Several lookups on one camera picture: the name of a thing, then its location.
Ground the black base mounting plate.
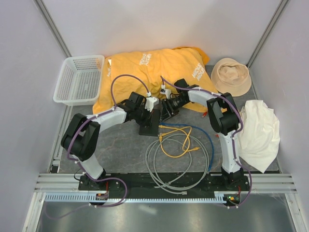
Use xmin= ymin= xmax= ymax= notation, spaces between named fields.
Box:
xmin=78 ymin=172 xmax=250 ymax=200

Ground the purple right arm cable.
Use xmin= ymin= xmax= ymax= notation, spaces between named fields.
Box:
xmin=160 ymin=75 xmax=253 ymax=210

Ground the aluminium frame rail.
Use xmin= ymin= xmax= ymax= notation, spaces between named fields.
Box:
xmin=34 ymin=174 xmax=297 ymax=193

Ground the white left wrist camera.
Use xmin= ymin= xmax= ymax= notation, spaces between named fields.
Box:
xmin=145 ymin=92 xmax=159 ymax=112

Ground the grey slotted cable duct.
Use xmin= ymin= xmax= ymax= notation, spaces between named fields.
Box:
xmin=45 ymin=192 xmax=227 ymax=203

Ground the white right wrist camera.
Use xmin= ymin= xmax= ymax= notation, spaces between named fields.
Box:
xmin=160 ymin=84 xmax=172 ymax=99

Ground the blue ethernet cable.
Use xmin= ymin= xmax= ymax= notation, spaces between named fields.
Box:
xmin=158 ymin=123 xmax=215 ymax=173

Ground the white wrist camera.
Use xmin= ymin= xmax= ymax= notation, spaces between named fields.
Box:
xmin=145 ymin=92 xmax=159 ymax=112
xmin=160 ymin=84 xmax=172 ymax=99

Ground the white crumpled cloth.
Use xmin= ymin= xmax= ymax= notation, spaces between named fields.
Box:
xmin=237 ymin=100 xmax=280 ymax=173

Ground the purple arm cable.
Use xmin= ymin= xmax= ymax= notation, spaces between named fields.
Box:
xmin=44 ymin=74 xmax=152 ymax=220
xmin=160 ymin=75 xmax=253 ymax=210

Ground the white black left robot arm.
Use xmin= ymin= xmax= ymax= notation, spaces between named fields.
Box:
xmin=61 ymin=92 xmax=160 ymax=190

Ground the black network switch box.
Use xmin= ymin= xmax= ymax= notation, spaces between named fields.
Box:
xmin=139 ymin=109 xmax=161 ymax=137

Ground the white plastic perforated basket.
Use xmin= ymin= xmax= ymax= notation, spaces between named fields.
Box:
xmin=53 ymin=55 xmax=105 ymax=106

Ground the beige bucket hat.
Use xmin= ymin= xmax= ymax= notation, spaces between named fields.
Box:
xmin=211 ymin=58 xmax=252 ymax=97

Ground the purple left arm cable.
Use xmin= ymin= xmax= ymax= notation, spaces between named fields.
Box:
xmin=44 ymin=74 xmax=152 ymax=220

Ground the orange printed t-shirt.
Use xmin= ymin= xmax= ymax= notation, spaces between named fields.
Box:
xmin=93 ymin=47 xmax=217 ymax=114

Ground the grey ethernet cable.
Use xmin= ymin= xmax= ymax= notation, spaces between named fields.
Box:
xmin=145 ymin=133 xmax=210 ymax=196

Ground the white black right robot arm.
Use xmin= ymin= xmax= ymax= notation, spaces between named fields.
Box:
xmin=160 ymin=79 xmax=244 ymax=190

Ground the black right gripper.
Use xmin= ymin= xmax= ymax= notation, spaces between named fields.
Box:
xmin=160 ymin=96 xmax=188 ymax=122

